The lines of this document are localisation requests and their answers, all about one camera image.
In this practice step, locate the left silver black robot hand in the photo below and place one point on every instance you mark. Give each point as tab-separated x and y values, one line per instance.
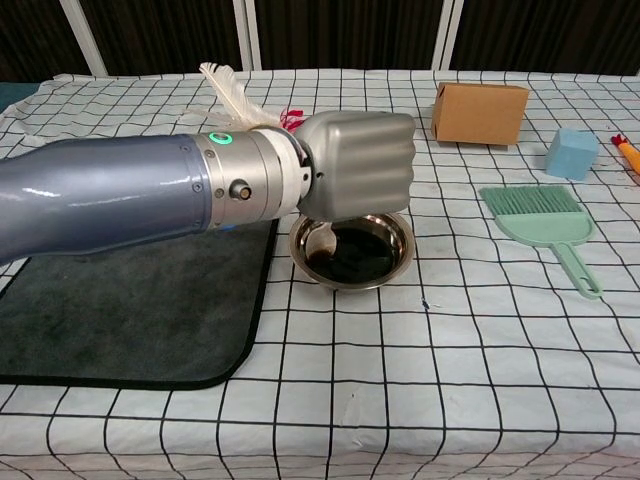
365	165

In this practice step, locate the white plastic spoon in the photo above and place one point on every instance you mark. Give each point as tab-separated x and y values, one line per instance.
322	242

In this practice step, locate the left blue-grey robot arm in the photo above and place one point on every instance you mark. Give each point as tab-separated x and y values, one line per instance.
125	190

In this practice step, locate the stainless steel bowl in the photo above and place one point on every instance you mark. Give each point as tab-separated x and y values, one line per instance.
380	255

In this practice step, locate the mint green hand brush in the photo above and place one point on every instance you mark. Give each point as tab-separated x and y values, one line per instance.
545	225

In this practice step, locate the dark grey microfibre mat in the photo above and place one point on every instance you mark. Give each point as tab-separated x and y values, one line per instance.
150	325

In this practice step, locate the brown cardboard box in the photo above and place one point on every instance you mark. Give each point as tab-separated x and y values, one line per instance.
480	115

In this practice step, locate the white feather shuttlecock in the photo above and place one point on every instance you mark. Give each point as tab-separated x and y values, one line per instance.
230	95

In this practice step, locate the light blue foam cube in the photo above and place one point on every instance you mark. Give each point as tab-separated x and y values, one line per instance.
570	155

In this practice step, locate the white black-checked tablecloth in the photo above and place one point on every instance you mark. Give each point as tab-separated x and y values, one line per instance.
400	375

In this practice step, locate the orange red toy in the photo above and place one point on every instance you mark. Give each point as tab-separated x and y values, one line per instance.
631	157

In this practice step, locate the teal table padding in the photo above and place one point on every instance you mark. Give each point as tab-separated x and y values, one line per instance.
15	95

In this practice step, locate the white partition frame post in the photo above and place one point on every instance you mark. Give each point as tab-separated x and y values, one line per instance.
85	37
247	35
447	35

